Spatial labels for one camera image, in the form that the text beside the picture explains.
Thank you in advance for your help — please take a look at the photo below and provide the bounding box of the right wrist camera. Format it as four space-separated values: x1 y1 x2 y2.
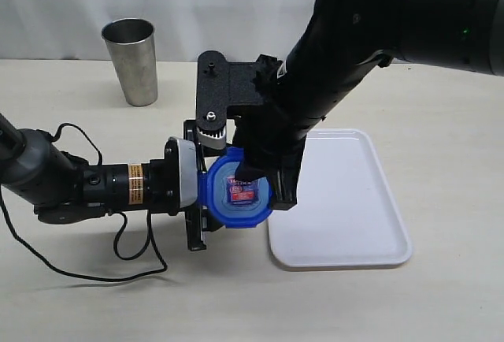
196 127 227 151

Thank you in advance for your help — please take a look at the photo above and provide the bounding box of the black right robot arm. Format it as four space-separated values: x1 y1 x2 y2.
195 0 503 210

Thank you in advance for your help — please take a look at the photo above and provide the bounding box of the blue container lid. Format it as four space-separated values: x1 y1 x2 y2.
198 147 272 229

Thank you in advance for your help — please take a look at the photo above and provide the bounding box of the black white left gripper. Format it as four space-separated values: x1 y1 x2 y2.
148 120 206 251

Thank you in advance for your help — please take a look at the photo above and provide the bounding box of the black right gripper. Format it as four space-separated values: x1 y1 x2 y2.
195 50 306 210

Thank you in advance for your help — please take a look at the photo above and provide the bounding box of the stainless steel cup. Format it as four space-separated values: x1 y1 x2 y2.
101 17 158 107

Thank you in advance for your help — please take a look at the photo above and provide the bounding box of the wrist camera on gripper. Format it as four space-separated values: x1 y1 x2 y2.
169 137 198 209

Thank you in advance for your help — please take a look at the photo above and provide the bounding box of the white plastic tray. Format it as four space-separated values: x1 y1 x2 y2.
268 128 413 271

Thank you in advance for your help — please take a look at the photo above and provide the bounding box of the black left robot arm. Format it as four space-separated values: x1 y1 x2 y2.
1 117 222 251

